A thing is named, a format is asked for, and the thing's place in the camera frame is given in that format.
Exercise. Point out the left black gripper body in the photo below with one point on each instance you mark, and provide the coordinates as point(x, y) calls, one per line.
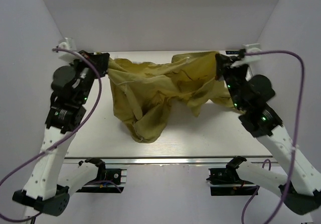
point(79, 64)

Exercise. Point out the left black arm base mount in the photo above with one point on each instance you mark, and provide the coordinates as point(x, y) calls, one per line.
point(108, 180)

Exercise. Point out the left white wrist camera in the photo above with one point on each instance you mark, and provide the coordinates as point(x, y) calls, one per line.
point(67, 44)

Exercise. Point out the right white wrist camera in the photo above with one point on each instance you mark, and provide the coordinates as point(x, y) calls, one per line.
point(249, 48)

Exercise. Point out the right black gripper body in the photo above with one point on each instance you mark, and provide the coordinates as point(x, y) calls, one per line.
point(235, 78)

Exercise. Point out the aluminium front table rail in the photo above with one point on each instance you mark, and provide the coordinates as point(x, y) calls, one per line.
point(171, 160)

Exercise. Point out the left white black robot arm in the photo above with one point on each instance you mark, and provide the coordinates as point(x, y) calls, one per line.
point(45, 191)

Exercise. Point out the olive green hooded jacket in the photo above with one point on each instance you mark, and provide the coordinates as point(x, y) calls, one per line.
point(143, 93)

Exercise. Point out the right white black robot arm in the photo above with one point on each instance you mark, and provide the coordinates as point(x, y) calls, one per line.
point(302, 184)

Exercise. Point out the right blue table label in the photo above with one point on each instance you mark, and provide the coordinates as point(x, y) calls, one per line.
point(233, 52)

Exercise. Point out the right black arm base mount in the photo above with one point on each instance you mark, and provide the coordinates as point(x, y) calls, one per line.
point(226, 182)

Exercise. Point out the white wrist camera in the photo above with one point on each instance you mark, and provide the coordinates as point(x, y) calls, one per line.
point(249, 48)
point(67, 44)

